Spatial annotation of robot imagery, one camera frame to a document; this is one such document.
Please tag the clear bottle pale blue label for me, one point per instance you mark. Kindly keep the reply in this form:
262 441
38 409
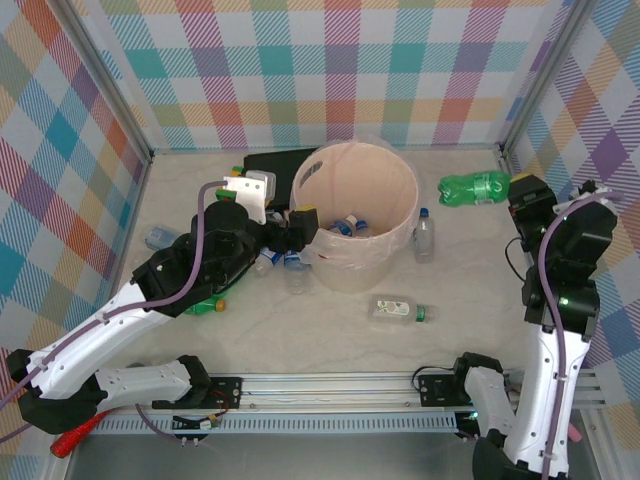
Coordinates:
160 237

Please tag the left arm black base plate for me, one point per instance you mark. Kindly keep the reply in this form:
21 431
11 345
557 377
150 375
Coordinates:
227 392

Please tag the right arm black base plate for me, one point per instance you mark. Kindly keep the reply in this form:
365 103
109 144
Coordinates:
435 390

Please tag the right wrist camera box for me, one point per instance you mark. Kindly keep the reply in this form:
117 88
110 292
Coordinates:
602 192

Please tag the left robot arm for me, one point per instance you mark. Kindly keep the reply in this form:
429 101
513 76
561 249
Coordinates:
90 330

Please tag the small pink object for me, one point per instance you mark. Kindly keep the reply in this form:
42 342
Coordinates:
575 433

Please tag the beige round bin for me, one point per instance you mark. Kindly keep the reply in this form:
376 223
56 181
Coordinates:
350 280

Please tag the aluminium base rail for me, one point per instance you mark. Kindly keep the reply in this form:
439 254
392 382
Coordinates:
325 392

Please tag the black ribbed case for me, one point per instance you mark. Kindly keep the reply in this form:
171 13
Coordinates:
275 165

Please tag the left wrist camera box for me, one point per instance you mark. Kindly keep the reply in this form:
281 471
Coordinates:
247 192

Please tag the clear bottle green cap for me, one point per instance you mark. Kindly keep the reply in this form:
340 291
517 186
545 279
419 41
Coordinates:
395 309

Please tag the red glitter toy microphone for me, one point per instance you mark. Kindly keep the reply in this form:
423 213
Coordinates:
70 442

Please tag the clear bottle blue label white cap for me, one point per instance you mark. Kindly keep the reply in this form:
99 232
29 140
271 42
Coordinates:
347 224

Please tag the green bottle orange cap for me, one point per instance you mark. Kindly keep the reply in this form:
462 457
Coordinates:
205 307

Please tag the aluminium frame post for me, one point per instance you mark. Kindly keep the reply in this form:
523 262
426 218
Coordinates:
109 75
542 75

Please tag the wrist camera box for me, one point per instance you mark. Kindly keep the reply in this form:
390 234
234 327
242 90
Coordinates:
602 192
247 192

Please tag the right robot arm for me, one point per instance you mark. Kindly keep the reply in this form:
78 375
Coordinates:
545 400

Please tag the green plastic bottle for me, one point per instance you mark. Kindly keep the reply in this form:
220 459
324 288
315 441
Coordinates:
470 189

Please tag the aluminium frame bar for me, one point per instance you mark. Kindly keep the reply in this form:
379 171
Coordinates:
141 190
503 159

